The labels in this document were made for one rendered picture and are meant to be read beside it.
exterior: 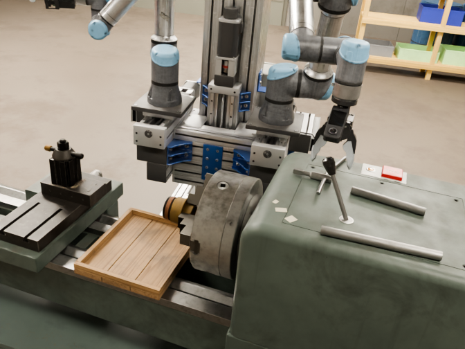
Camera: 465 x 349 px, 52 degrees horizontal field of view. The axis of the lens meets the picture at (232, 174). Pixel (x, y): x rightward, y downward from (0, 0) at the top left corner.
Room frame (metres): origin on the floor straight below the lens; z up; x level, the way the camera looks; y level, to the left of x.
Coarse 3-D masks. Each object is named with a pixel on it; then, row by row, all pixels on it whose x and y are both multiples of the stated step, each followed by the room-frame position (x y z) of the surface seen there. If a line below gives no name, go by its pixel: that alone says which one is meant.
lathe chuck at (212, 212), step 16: (224, 176) 1.22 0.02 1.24; (240, 176) 1.23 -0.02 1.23; (208, 192) 1.15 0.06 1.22; (224, 192) 1.15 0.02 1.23; (208, 208) 1.10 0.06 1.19; (224, 208) 1.10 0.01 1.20; (208, 224) 1.08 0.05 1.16; (224, 224) 1.07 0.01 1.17; (192, 240) 1.07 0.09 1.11; (208, 240) 1.06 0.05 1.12; (192, 256) 1.07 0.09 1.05; (208, 256) 1.05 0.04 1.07; (208, 272) 1.11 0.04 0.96
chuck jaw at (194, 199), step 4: (208, 176) 1.28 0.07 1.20; (208, 180) 1.27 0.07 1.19; (204, 184) 1.26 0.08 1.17; (200, 188) 1.26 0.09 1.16; (204, 188) 1.26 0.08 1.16; (196, 192) 1.25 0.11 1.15; (200, 192) 1.25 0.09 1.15; (188, 196) 1.25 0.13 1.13; (192, 196) 1.25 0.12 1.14; (196, 196) 1.25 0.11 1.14; (200, 196) 1.25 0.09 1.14; (188, 200) 1.24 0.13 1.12; (192, 200) 1.24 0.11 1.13; (196, 200) 1.24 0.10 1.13; (196, 204) 1.23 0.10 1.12
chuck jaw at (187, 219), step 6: (180, 216) 1.19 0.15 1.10; (186, 216) 1.19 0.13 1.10; (192, 216) 1.19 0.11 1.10; (180, 222) 1.18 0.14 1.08; (186, 222) 1.16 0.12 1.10; (192, 222) 1.16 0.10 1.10; (180, 228) 1.15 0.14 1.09; (186, 228) 1.13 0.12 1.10; (180, 234) 1.10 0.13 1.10; (186, 234) 1.10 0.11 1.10; (180, 240) 1.10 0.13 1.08; (186, 240) 1.09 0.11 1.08; (192, 246) 1.07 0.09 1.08; (198, 246) 1.07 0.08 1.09; (198, 252) 1.07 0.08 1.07
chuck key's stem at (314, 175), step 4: (296, 168) 1.24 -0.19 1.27; (296, 172) 1.23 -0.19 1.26; (300, 172) 1.23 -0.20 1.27; (304, 172) 1.22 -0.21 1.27; (308, 172) 1.22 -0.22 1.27; (312, 172) 1.22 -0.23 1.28; (316, 172) 1.22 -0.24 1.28; (308, 176) 1.22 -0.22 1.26; (312, 176) 1.21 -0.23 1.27; (316, 176) 1.21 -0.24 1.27; (320, 176) 1.21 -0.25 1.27; (324, 176) 1.21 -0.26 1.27; (328, 176) 1.21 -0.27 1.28; (320, 180) 1.21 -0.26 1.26; (328, 180) 1.20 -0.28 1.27
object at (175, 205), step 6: (168, 198) 1.25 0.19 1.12; (174, 198) 1.26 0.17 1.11; (180, 198) 1.25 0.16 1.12; (186, 198) 1.25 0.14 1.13; (168, 204) 1.23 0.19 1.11; (174, 204) 1.23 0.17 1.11; (180, 204) 1.23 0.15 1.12; (186, 204) 1.24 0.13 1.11; (192, 204) 1.24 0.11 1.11; (168, 210) 1.22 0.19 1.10; (174, 210) 1.21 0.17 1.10; (180, 210) 1.21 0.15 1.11; (186, 210) 1.22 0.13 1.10; (192, 210) 1.22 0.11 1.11; (168, 216) 1.22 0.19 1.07; (174, 216) 1.21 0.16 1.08; (174, 222) 1.21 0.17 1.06
